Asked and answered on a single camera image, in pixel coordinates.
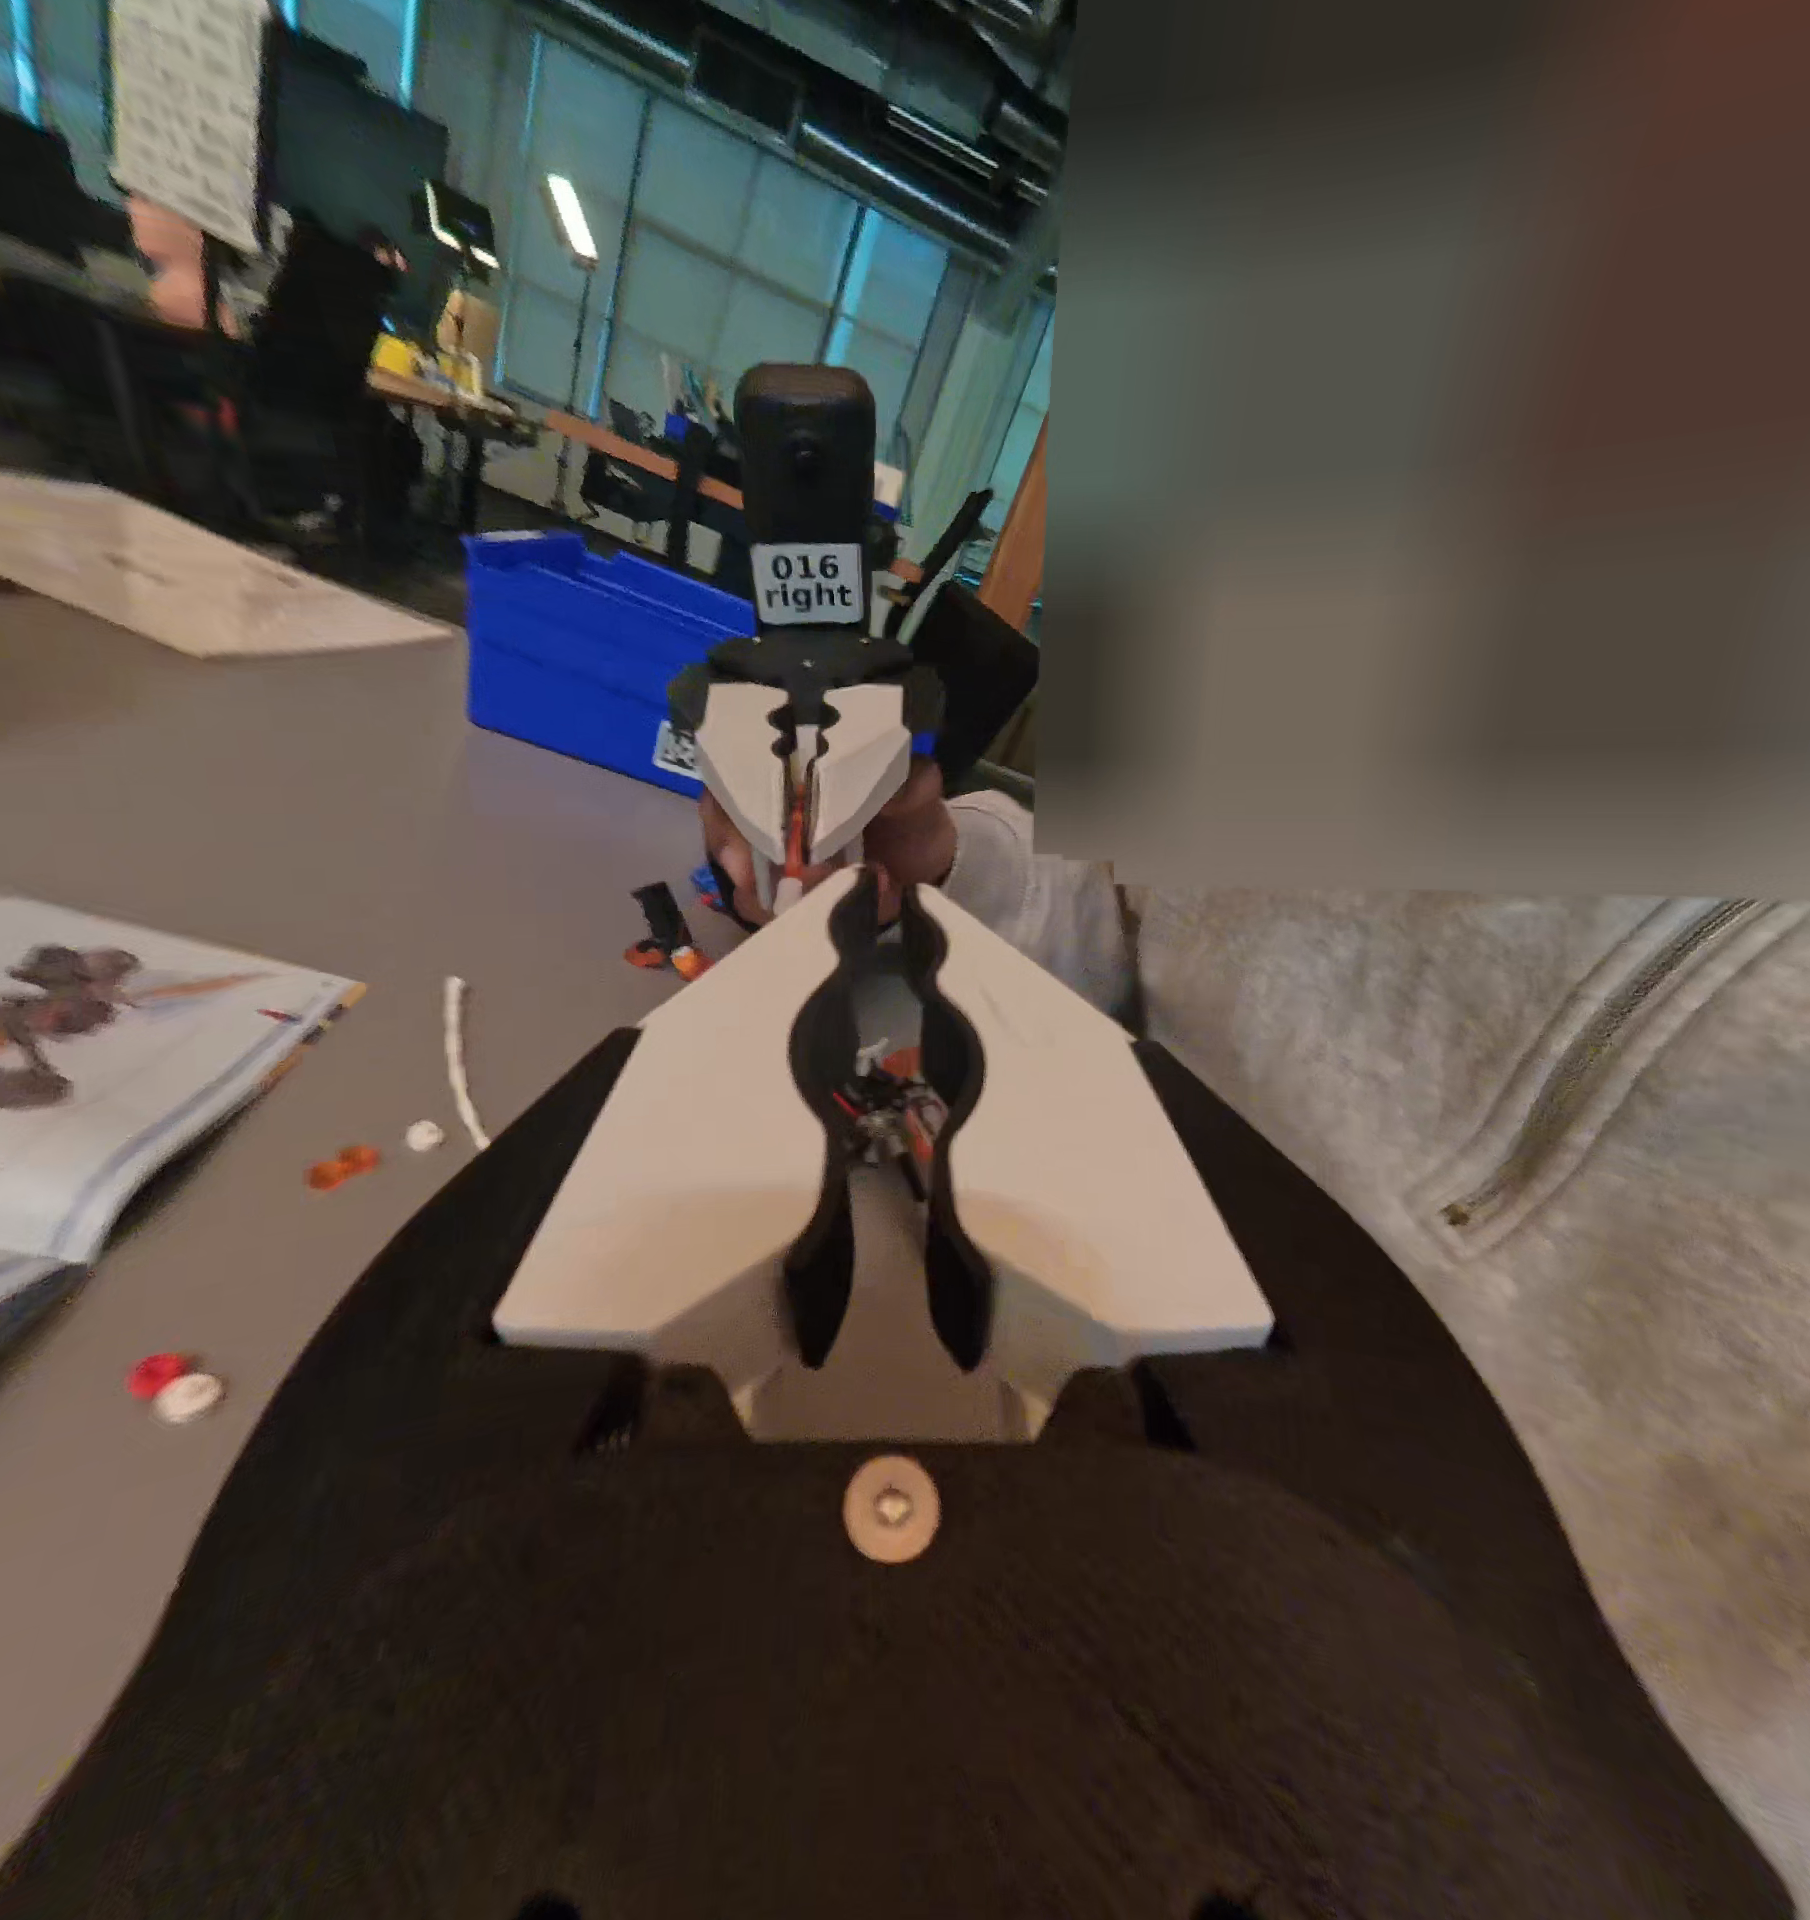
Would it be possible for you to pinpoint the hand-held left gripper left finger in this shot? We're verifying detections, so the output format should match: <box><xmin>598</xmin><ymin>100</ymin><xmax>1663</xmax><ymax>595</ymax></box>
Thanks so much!
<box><xmin>493</xmin><ymin>868</ymin><xmax>867</xmax><ymax>1436</ymax></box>

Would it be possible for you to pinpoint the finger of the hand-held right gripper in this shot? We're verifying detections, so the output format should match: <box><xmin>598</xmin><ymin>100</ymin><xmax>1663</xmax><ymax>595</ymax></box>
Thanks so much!
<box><xmin>692</xmin><ymin>682</ymin><xmax>811</xmax><ymax>910</ymax></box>
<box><xmin>805</xmin><ymin>688</ymin><xmax>917</xmax><ymax>876</ymax></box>

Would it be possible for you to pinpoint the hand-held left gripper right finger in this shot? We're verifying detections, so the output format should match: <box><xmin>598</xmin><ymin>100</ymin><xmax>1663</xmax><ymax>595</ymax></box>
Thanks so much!
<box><xmin>903</xmin><ymin>881</ymin><xmax>1277</xmax><ymax>1436</ymax></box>

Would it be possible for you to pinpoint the black lego motorcycle model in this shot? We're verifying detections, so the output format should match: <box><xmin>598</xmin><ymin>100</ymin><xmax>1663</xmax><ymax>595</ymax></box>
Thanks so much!
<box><xmin>829</xmin><ymin>1039</ymin><xmax>951</xmax><ymax>1205</ymax></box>

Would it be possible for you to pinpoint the black and orange lego assembly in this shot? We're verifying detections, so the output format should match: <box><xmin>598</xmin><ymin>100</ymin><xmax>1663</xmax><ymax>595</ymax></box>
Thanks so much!
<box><xmin>621</xmin><ymin>880</ymin><xmax>707</xmax><ymax>978</ymax></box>

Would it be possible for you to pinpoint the lego instruction booklet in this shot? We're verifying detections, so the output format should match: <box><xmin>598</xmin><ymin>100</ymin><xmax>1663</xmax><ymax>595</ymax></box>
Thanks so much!
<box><xmin>0</xmin><ymin>895</ymin><xmax>367</xmax><ymax>1400</ymax></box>

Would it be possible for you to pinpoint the person's right hand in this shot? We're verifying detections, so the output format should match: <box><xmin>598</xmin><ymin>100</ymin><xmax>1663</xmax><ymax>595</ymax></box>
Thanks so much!
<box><xmin>699</xmin><ymin>755</ymin><xmax>955</xmax><ymax>928</ymax></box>

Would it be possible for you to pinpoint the black angled panel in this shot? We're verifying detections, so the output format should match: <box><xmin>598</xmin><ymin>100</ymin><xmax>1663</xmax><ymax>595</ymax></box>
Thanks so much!
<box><xmin>906</xmin><ymin>582</ymin><xmax>1043</xmax><ymax>798</ymax></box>

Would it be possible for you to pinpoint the background wooden table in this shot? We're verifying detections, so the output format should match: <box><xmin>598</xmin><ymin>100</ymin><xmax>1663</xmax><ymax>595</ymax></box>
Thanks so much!
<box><xmin>542</xmin><ymin>402</ymin><xmax>750</xmax><ymax>514</ymax></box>

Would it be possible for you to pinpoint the blue plastic bin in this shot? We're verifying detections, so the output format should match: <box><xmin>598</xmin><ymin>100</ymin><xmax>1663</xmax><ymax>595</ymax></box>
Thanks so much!
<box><xmin>460</xmin><ymin>531</ymin><xmax>766</xmax><ymax>798</ymax></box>

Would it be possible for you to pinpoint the grey zip hoodie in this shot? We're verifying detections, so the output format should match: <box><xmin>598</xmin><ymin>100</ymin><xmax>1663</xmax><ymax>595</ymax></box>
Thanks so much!
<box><xmin>1119</xmin><ymin>881</ymin><xmax>1810</xmax><ymax>1920</ymax></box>

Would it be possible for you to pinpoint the white printed board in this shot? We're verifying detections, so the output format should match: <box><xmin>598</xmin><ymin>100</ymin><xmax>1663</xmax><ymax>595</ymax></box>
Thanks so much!
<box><xmin>0</xmin><ymin>463</ymin><xmax>459</xmax><ymax>662</ymax></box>

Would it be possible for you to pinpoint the white chart sign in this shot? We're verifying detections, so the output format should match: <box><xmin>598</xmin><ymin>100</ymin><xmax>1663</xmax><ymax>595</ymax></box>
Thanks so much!
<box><xmin>105</xmin><ymin>0</ymin><xmax>271</xmax><ymax>251</ymax></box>

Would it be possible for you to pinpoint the wooden post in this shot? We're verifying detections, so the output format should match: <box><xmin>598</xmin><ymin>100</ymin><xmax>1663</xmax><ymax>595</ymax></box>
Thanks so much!
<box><xmin>979</xmin><ymin>417</ymin><xmax>1050</xmax><ymax>633</ymax></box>

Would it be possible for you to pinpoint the white lego chain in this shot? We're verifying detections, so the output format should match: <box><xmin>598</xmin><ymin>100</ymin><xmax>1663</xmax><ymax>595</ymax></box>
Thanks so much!
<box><xmin>441</xmin><ymin>974</ymin><xmax>491</xmax><ymax>1154</ymax></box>

